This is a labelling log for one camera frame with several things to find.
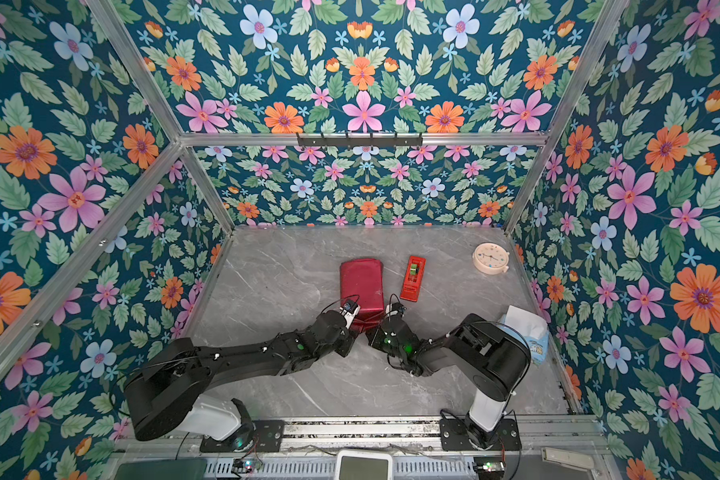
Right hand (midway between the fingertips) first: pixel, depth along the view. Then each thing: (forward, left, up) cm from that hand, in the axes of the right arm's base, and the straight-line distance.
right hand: (365, 332), depth 90 cm
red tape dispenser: (+17, -16, +4) cm, 24 cm away
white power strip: (-32, -50, +2) cm, 60 cm away
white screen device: (-34, -1, +3) cm, 34 cm away
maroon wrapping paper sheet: (+15, +1, +6) cm, 16 cm away
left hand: (-1, +2, +6) cm, 7 cm away
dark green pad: (-34, +46, 0) cm, 57 cm away
